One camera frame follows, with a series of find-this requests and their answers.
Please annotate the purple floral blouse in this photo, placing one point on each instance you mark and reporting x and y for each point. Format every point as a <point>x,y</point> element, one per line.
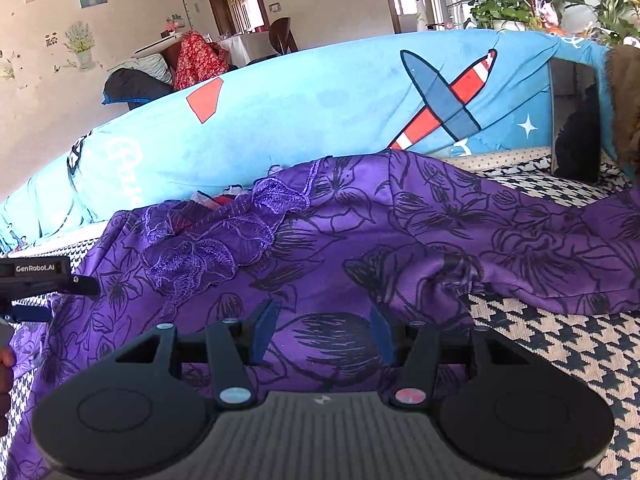
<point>400,240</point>

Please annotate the peace lily plant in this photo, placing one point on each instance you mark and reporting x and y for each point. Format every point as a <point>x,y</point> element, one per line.
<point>610,7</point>

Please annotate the person's left hand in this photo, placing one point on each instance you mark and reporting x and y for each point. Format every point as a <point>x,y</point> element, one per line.
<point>7,369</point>

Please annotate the brown wooden door frame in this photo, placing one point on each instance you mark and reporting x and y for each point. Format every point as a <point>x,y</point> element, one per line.
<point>212,5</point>

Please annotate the brown patterned scarf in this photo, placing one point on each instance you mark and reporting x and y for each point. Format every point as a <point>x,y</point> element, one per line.
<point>625,110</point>

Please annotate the white appliance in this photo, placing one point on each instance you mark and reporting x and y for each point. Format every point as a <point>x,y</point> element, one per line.
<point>462,10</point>

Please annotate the lavender pot wall sticker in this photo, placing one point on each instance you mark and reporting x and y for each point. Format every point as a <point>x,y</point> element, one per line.
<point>80,45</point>

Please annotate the dark wooden chair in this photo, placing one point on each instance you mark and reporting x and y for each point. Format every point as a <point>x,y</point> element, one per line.
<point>284,35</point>

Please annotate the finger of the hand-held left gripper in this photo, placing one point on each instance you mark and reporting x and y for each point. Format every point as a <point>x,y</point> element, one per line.
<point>27,315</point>
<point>82,286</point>

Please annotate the dark blue bag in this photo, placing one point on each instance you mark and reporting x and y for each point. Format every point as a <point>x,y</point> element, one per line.
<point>135,87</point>

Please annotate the red floral cloth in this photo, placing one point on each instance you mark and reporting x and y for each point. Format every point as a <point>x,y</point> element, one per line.
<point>200,62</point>

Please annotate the black smartphone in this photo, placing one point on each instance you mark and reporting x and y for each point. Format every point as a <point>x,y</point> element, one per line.
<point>575,125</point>

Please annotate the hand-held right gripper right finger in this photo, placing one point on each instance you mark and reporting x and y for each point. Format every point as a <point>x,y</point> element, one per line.
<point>382,332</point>

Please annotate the blue airplane print sofa cover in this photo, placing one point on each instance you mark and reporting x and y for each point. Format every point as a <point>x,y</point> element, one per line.
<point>310,110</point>

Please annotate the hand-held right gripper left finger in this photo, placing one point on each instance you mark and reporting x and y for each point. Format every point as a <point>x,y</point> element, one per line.
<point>265,330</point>

